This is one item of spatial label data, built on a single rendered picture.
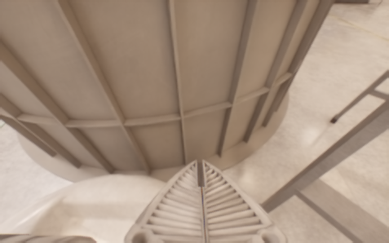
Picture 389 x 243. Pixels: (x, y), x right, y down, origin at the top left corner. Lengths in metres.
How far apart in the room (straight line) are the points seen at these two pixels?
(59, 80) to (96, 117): 0.14
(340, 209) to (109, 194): 0.61
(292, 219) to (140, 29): 0.88
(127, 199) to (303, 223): 0.72
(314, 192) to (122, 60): 0.63
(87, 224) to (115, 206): 0.10
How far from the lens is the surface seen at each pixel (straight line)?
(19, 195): 1.17
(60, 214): 0.55
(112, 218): 0.51
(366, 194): 1.14
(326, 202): 0.59
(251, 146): 0.94
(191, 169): 0.17
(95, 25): 0.41
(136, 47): 0.41
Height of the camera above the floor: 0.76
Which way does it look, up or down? 47 degrees down
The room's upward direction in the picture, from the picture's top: 1 degrees counter-clockwise
